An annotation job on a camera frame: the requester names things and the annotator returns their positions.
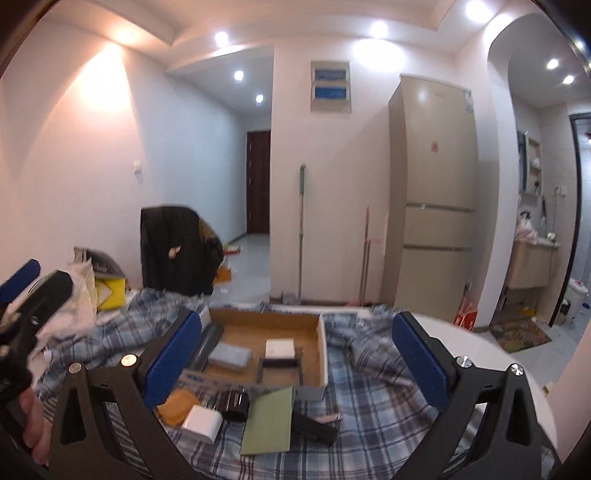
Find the grey rectangular block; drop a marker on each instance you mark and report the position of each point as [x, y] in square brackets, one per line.
[228, 357]

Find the grey striped box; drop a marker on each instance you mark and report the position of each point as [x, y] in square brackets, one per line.
[99, 261]

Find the patterned door mat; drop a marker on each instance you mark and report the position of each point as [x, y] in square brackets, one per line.
[519, 334]

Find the beige vanity cabinet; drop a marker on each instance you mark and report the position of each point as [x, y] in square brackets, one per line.
[528, 265]

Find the cardboard box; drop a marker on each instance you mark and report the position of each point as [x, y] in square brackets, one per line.
[272, 330]

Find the beige refrigerator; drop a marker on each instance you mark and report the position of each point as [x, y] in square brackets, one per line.
[431, 194]

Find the blue plaid blanket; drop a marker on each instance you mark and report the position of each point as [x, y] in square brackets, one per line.
[369, 415]

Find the glossy black small box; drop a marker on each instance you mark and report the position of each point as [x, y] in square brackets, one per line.
[233, 405]

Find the pink bag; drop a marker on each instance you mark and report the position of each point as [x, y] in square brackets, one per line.
[525, 228]

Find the person's left hand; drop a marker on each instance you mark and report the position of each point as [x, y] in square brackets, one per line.
[37, 424]

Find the orange pouch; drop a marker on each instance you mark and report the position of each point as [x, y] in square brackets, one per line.
[178, 408]

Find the mirror cabinet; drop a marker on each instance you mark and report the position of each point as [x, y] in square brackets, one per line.
[531, 161]

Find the orange floor box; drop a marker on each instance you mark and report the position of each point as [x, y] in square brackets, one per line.
[225, 273]

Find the yellow box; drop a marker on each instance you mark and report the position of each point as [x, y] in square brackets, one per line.
[111, 293]

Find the white square box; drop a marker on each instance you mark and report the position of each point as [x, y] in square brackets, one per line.
[280, 348]

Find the white charger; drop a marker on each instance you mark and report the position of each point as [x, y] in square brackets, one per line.
[202, 422]

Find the white trash bin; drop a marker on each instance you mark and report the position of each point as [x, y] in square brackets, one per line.
[572, 297]

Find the dark door frame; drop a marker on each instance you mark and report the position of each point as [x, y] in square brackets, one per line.
[575, 207]

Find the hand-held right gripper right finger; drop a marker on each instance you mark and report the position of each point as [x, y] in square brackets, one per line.
[420, 364]

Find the dark brown door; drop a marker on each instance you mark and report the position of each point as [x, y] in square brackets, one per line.
[258, 184]

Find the wall electric panel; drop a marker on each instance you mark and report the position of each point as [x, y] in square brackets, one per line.
[330, 86]

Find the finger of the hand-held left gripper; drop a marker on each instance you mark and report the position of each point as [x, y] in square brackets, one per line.
[21, 277]
[46, 293]

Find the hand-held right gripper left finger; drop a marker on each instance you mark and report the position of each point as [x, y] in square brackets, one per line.
[173, 362]

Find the black suitcase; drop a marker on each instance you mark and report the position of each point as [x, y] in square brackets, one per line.
[171, 249]

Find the white plastic bag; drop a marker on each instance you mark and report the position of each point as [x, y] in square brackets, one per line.
[78, 300]

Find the red box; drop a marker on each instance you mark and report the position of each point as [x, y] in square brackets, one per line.
[466, 316]

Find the black stapler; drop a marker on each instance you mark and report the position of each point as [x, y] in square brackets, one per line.
[316, 429]

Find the green box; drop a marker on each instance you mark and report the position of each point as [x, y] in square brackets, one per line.
[270, 422]

